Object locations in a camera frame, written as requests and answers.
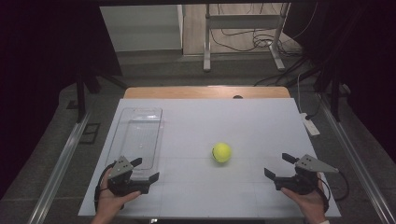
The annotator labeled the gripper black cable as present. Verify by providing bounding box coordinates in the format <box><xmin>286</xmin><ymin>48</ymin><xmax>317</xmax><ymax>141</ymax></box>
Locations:
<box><xmin>317</xmin><ymin>170</ymin><xmax>350</xmax><ymax>214</ymax></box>
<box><xmin>93</xmin><ymin>163</ymin><xmax>125</xmax><ymax>213</ymax></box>

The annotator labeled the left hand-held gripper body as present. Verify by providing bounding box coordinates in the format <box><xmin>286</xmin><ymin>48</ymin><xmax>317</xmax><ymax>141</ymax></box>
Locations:
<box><xmin>106</xmin><ymin>155</ymin><xmax>149</xmax><ymax>197</ymax></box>

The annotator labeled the clear plastic tray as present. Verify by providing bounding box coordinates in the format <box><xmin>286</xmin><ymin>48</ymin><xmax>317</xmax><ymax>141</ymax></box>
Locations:
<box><xmin>106</xmin><ymin>106</ymin><xmax>163</xmax><ymax>181</ymax></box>

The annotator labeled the black metal stand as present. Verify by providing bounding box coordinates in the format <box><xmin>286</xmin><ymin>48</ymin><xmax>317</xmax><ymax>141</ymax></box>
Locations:
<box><xmin>75</xmin><ymin>66</ymin><xmax>129</xmax><ymax>123</ymax></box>
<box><xmin>288</xmin><ymin>66</ymin><xmax>344</xmax><ymax>122</ymax></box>

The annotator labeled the white cabinet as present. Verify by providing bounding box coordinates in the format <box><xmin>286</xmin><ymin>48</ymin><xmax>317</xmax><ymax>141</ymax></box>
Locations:
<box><xmin>99</xmin><ymin>4</ymin><xmax>185</xmax><ymax>53</ymax></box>

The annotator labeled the aluminium rail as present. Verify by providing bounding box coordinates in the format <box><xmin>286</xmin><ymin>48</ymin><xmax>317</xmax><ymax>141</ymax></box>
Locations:
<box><xmin>27</xmin><ymin>111</ymin><xmax>92</xmax><ymax>224</ymax></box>
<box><xmin>317</xmin><ymin>92</ymin><xmax>396</xmax><ymax>224</ymax></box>

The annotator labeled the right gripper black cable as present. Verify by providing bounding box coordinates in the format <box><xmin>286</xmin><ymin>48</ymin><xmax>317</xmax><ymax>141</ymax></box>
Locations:
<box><xmin>317</xmin><ymin>170</ymin><xmax>350</xmax><ymax>214</ymax></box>

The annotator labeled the black plug with cable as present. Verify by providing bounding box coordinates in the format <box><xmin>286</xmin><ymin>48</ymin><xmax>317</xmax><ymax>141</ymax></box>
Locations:
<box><xmin>304</xmin><ymin>101</ymin><xmax>322</xmax><ymax>121</ymax></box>

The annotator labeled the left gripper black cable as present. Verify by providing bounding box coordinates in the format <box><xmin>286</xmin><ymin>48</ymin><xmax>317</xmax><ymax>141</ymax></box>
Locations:
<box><xmin>93</xmin><ymin>163</ymin><xmax>125</xmax><ymax>213</ymax></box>

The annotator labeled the white power strip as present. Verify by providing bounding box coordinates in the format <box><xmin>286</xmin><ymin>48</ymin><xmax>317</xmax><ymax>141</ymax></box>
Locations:
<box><xmin>300</xmin><ymin>112</ymin><xmax>321</xmax><ymax>137</ymax></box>

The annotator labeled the person's left hand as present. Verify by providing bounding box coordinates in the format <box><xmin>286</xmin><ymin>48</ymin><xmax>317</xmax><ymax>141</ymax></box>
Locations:
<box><xmin>96</xmin><ymin>170</ymin><xmax>141</xmax><ymax>218</ymax></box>

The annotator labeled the wooden table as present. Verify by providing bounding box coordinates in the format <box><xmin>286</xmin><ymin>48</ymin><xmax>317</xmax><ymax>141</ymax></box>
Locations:
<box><xmin>123</xmin><ymin>86</ymin><xmax>291</xmax><ymax>100</ymax></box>

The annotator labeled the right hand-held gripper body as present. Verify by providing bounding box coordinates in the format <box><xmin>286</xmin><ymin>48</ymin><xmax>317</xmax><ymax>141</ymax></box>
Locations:
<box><xmin>274</xmin><ymin>154</ymin><xmax>340</xmax><ymax>196</ymax></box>

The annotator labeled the person's right hand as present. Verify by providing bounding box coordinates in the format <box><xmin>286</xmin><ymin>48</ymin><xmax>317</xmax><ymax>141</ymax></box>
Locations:
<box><xmin>280</xmin><ymin>174</ymin><xmax>327</xmax><ymax>218</ymax></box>

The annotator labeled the white power cable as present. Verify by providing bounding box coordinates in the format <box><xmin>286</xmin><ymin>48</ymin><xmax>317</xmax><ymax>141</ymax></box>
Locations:
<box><xmin>296</xmin><ymin>72</ymin><xmax>305</xmax><ymax>115</ymax></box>

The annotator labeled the black floor cable bundle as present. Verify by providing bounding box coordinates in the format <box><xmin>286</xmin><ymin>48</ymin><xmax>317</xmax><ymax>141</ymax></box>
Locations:
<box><xmin>208</xmin><ymin>2</ymin><xmax>319</xmax><ymax>58</ymax></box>

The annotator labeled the dark curtain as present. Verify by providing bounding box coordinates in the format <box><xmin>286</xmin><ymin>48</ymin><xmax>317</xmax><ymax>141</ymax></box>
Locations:
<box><xmin>0</xmin><ymin>0</ymin><xmax>123</xmax><ymax>200</ymax></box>
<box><xmin>282</xmin><ymin>0</ymin><xmax>396</xmax><ymax>155</ymax></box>

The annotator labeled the white metal desk frame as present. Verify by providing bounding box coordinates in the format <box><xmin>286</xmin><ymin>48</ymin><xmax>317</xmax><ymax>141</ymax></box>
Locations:
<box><xmin>203</xmin><ymin>3</ymin><xmax>291</xmax><ymax>73</ymax></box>

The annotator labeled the white board sheet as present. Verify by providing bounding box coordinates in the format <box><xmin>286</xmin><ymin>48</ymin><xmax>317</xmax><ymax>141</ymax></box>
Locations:
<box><xmin>78</xmin><ymin>98</ymin><xmax>342</xmax><ymax>218</ymax></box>

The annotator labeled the yellow tennis ball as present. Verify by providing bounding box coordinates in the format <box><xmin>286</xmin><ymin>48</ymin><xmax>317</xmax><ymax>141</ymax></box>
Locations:
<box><xmin>212</xmin><ymin>142</ymin><xmax>233</xmax><ymax>163</ymax></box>

